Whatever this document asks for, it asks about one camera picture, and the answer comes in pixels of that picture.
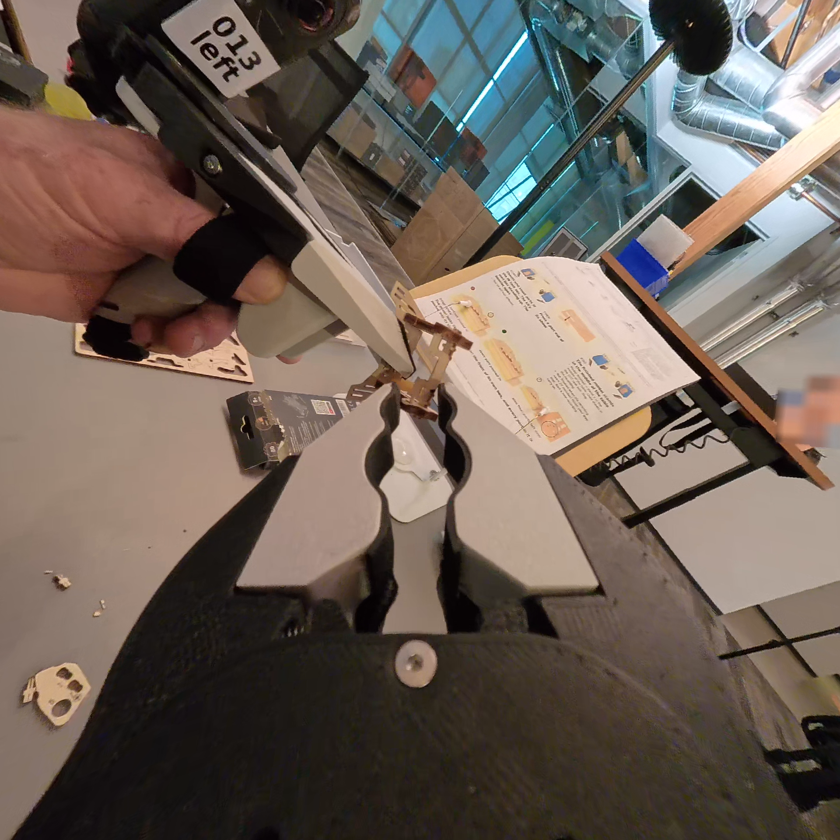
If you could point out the blue storage bin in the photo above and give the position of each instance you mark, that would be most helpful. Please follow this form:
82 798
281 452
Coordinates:
643 269

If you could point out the black packaging box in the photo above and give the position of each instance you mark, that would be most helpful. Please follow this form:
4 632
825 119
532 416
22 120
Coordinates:
289 426

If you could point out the cardboard box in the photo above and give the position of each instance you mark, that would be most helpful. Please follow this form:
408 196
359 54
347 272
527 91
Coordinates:
453 229

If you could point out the wooden beam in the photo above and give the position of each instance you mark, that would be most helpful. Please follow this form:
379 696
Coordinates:
761 184

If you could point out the wooden crumb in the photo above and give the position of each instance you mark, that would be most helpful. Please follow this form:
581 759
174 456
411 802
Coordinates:
98 608
61 581

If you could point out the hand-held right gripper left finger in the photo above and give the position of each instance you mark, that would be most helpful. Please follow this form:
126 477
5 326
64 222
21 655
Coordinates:
308 525

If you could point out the wooden offcut with holes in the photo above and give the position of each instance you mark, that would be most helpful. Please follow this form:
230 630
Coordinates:
43 689

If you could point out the wooden model assembly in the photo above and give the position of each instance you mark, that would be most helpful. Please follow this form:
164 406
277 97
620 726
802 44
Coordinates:
453 338

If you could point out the silver ventilation duct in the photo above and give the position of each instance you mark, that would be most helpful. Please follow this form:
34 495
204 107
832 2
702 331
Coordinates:
735 111

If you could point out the emptied wooden parts sheet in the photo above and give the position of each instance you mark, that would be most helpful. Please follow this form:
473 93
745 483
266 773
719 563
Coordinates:
229 367

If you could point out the person's left hand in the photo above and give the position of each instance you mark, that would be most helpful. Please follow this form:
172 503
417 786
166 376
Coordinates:
85 210

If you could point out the wooden book stand white base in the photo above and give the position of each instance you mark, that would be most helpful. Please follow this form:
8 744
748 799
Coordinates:
604 443

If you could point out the printed instruction sheet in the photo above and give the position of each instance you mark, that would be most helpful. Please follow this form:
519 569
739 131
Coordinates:
558 341

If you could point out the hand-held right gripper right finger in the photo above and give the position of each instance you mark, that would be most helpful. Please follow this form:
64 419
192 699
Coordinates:
525 525

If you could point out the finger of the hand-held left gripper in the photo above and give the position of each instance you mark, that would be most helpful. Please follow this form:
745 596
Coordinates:
348 253
348 302

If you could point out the black pole with round end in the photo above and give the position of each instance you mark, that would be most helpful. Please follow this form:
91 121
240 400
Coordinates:
692 33

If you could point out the white foam block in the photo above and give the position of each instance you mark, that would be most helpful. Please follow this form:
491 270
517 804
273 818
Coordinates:
666 237

